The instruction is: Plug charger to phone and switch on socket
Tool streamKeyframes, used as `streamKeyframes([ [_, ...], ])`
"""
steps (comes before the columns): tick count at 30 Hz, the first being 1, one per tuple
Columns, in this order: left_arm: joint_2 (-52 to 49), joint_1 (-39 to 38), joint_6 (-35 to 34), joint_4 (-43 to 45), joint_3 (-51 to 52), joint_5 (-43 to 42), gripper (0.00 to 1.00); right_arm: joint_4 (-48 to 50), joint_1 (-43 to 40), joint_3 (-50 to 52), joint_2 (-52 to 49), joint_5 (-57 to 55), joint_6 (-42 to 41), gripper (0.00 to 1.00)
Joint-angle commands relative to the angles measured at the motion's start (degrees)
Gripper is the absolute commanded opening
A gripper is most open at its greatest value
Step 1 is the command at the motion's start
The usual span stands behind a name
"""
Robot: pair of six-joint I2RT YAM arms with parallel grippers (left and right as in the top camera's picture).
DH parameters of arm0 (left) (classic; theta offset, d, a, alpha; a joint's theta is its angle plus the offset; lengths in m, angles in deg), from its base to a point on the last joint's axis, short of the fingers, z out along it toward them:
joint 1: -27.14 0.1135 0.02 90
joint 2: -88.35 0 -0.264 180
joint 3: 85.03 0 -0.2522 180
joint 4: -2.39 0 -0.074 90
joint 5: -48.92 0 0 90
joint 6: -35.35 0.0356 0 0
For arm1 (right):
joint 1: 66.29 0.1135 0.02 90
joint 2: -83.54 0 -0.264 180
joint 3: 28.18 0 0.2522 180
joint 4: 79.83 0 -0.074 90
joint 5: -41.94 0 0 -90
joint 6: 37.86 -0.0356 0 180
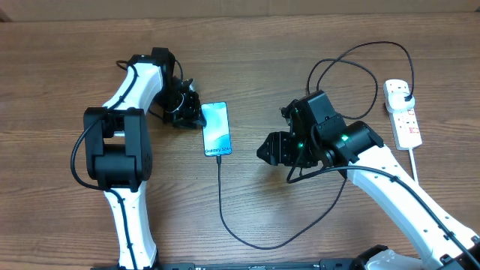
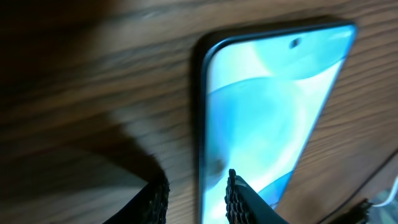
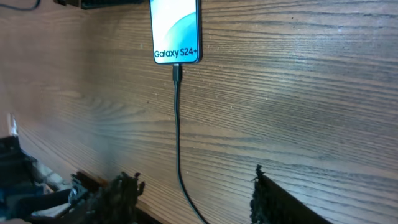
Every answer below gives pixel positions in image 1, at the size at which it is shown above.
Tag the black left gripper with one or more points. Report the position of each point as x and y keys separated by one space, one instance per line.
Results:
x=190 y=113

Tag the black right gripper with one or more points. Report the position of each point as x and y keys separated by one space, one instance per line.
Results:
x=277 y=142

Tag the white power strip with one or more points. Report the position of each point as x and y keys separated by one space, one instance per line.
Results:
x=404 y=125

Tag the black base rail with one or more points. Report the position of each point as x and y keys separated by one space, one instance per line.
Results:
x=323 y=264

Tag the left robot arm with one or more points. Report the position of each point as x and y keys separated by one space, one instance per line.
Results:
x=118 y=148

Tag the blue Samsung Galaxy smartphone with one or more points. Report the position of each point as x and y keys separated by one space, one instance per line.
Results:
x=216 y=132

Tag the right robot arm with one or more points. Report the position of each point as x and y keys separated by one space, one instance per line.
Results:
x=319 y=135

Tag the white USB charger plug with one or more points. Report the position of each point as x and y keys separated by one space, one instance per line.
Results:
x=399 y=102

